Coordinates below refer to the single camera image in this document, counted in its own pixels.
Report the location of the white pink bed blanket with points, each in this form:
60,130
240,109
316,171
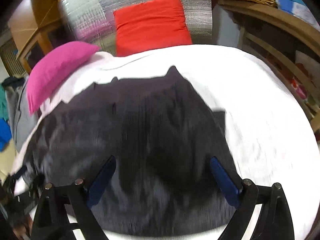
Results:
267,131

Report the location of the black puffer jacket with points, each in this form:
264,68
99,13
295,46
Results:
162,135

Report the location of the wooden cabinet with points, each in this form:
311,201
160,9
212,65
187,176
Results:
30,25

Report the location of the teal shirt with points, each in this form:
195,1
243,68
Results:
3,104

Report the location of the grey garment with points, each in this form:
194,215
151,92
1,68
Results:
20,121

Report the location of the red orange cushion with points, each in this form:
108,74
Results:
150,25

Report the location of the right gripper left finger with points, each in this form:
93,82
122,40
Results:
61,210

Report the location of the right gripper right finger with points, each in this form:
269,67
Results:
274,221

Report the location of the wooden shelf unit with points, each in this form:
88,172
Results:
287,44

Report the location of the magenta pillow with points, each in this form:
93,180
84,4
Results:
53,68

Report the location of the blue white box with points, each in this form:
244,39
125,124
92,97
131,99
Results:
298,9

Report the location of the blue jacket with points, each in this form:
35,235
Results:
5,134

